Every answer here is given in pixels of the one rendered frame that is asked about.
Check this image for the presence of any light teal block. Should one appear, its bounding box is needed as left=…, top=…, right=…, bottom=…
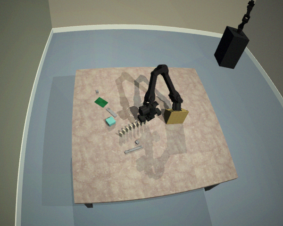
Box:
left=105, top=116, right=116, bottom=126

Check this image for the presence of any green flat tile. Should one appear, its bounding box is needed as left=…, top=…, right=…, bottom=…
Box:
left=95, top=97, right=108, bottom=107

